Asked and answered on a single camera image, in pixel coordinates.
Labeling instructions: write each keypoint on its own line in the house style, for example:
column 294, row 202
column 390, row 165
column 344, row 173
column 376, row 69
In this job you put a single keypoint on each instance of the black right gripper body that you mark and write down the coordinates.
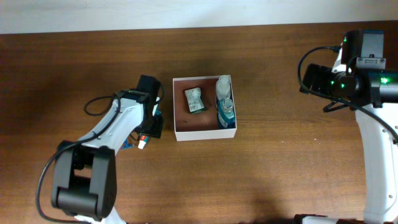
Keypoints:
column 325, row 81

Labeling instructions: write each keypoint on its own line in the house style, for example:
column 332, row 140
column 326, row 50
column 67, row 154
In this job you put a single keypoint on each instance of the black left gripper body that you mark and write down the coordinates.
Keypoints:
column 153, row 126

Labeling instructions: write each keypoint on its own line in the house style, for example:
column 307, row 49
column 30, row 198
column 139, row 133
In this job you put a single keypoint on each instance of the green white soap box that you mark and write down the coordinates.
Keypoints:
column 195, row 103

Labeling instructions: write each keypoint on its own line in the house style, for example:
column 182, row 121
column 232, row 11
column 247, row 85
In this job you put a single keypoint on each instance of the green red toothpaste tube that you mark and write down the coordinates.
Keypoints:
column 143, row 141

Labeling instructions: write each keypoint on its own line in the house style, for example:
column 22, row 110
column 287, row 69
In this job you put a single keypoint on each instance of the blue disposable razor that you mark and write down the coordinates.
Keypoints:
column 126, row 145

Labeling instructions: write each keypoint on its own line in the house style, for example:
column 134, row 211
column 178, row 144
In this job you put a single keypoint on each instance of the white cardboard box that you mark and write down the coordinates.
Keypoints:
column 203, row 125

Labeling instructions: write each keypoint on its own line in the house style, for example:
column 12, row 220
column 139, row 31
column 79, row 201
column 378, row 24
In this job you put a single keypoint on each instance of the clear bottle with purple liquid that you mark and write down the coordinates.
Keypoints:
column 223, row 88

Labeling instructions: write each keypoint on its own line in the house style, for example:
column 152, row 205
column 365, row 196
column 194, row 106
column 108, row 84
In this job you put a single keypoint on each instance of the blue mouthwash bottle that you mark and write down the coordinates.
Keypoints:
column 226, row 116

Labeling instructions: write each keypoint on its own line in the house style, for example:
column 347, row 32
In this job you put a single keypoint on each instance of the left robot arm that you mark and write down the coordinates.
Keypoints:
column 84, row 180

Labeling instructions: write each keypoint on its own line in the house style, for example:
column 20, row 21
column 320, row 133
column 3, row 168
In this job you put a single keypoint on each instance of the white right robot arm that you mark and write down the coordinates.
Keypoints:
column 378, row 128

